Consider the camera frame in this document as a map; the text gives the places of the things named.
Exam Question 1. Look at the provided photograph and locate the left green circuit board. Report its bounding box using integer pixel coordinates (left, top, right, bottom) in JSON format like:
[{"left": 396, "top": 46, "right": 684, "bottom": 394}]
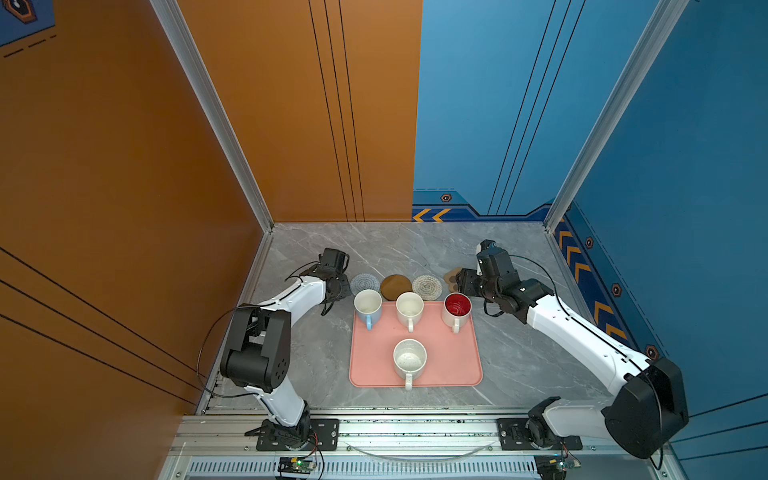
[{"left": 276, "top": 457, "right": 319, "bottom": 479}]

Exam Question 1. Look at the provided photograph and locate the red interior mug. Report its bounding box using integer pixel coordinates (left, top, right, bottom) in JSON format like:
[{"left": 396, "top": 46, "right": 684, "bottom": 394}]
[{"left": 441, "top": 293, "right": 472, "bottom": 334}]

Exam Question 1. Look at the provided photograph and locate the white patterned round coaster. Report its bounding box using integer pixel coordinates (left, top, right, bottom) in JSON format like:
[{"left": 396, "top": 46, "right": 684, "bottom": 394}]
[{"left": 412, "top": 275, "right": 443, "bottom": 301}]

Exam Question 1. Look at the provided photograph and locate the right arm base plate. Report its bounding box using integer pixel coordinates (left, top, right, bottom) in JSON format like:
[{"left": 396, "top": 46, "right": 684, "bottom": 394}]
[{"left": 496, "top": 417, "right": 583, "bottom": 451}]

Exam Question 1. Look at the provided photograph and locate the cream white mug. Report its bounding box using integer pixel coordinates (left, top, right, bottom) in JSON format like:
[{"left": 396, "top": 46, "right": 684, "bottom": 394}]
[{"left": 396, "top": 292, "right": 424, "bottom": 333}]

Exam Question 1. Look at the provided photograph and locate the pink rectangular tray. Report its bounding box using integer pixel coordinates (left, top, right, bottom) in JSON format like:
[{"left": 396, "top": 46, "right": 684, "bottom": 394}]
[{"left": 349, "top": 302, "right": 483, "bottom": 390}]

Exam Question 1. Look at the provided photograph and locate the right circuit board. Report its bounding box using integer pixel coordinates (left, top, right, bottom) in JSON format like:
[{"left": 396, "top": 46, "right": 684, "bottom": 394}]
[{"left": 534, "top": 456, "right": 581, "bottom": 480}]

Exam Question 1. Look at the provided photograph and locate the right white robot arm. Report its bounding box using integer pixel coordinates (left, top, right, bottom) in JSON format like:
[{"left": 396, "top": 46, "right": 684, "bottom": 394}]
[{"left": 457, "top": 240, "right": 689, "bottom": 459}]

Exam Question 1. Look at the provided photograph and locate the right aluminium corner post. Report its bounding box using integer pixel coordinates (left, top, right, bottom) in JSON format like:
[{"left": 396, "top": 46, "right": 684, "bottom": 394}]
[{"left": 543, "top": 0, "right": 689, "bottom": 233}]

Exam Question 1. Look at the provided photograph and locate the paw print brown coaster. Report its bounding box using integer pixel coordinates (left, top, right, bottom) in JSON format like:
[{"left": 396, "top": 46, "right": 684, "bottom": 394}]
[{"left": 444, "top": 267, "right": 464, "bottom": 293}]

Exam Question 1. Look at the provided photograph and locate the left aluminium corner post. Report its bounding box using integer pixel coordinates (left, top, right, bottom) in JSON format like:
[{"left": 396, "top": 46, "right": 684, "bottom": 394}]
[{"left": 150, "top": 0, "right": 274, "bottom": 234}]

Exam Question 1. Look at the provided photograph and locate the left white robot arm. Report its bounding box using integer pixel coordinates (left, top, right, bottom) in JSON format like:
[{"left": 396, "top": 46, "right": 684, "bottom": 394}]
[{"left": 219, "top": 248, "right": 351, "bottom": 449}]

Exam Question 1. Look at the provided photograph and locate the grey round patterned coaster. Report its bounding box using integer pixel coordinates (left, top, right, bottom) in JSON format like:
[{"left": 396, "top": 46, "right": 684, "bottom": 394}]
[{"left": 350, "top": 273, "right": 380, "bottom": 295}]

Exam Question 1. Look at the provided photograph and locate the aluminium front rail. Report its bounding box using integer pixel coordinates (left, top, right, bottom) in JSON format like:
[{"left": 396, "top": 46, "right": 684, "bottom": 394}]
[{"left": 161, "top": 410, "right": 679, "bottom": 460}]

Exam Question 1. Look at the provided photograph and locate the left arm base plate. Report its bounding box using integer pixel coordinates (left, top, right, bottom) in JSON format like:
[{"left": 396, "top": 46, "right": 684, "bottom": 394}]
[{"left": 256, "top": 417, "right": 340, "bottom": 452}]

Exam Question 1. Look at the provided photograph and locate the white mug blue handle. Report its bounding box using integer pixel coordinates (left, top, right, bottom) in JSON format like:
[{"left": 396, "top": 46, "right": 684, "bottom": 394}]
[{"left": 354, "top": 289, "right": 383, "bottom": 331}]

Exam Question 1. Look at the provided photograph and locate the aluminium corner post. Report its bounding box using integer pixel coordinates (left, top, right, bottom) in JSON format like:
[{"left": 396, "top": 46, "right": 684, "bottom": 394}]
[
  {"left": 543, "top": 0, "right": 689, "bottom": 233},
  {"left": 150, "top": 0, "right": 274, "bottom": 234}
]

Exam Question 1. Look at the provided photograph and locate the plain brown round coaster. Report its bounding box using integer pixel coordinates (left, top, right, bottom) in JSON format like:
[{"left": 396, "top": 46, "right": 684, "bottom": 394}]
[{"left": 380, "top": 274, "right": 412, "bottom": 301}]

